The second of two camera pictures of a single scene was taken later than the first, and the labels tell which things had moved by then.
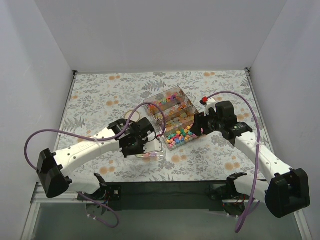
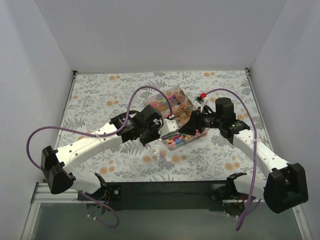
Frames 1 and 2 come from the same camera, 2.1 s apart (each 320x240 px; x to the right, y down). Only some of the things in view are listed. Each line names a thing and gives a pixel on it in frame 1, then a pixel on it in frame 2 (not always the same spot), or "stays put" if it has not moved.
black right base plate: x=226 y=192 stays put
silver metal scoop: x=151 y=155 -> x=170 y=134
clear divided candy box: x=173 y=113 stays put
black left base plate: x=111 y=192 stays put
